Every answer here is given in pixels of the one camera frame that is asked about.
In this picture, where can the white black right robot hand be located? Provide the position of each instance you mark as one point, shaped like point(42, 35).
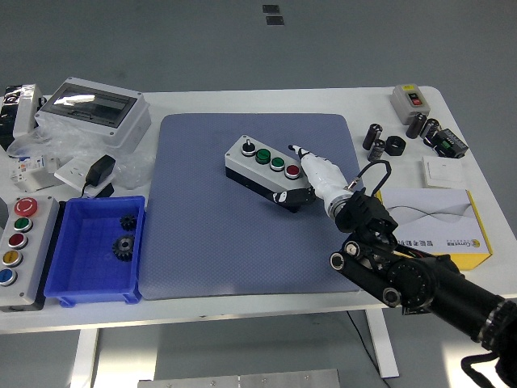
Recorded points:
point(323, 178)

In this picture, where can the grey four-button control box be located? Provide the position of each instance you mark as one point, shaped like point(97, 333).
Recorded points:
point(250, 166)

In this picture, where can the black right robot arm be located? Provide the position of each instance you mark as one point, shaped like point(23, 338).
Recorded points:
point(424, 283)

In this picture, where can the grey five-button control box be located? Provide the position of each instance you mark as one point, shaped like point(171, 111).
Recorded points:
point(34, 250)

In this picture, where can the black cylindrical capacitor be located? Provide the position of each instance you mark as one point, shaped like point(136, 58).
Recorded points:
point(416, 126)
point(372, 137)
point(377, 151)
point(430, 129)

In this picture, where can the black hex nut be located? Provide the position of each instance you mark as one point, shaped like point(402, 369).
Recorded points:
point(389, 146)

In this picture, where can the yellow white carton box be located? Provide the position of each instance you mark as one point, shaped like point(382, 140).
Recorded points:
point(440, 218)

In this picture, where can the black module green terminal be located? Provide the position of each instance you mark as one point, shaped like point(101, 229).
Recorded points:
point(450, 143)

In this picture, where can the grey-blue table mat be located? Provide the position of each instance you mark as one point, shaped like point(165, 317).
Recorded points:
point(210, 250)

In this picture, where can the dark floor plate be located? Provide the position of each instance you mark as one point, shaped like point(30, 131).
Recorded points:
point(271, 9)
point(274, 20)

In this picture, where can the white table leg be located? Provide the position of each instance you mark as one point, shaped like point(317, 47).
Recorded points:
point(383, 343)
point(85, 359)

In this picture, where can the small black bevel gear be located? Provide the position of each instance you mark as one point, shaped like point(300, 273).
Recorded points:
point(128, 222)

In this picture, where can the grey clear-lid distribution box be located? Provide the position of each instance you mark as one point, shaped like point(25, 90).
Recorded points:
point(125, 125)

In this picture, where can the large black bevel gear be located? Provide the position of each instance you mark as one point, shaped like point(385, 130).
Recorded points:
point(123, 248)

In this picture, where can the grey metal plate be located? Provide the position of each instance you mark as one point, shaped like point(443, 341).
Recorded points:
point(242, 380)

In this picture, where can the black power adapter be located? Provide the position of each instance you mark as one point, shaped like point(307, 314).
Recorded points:
point(100, 169)

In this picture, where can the blue plastic bin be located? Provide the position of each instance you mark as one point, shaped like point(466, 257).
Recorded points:
point(85, 266)

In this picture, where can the clear plastic bag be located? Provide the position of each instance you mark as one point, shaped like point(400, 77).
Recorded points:
point(60, 141)

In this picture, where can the white circuit breaker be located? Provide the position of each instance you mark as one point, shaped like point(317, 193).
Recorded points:
point(34, 174)

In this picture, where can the white plastic box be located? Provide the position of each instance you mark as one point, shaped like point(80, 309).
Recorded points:
point(26, 117)

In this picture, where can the shiny black foil package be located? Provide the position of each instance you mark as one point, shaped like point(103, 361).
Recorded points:
point(8, 117)

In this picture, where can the grey two-button switch box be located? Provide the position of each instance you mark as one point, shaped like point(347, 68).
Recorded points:
point(402, 103)

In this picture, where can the white wall switch plate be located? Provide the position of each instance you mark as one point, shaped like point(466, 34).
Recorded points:
point(443, 171)

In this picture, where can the white wall socket plate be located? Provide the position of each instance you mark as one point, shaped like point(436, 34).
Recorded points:
point(70, 171)

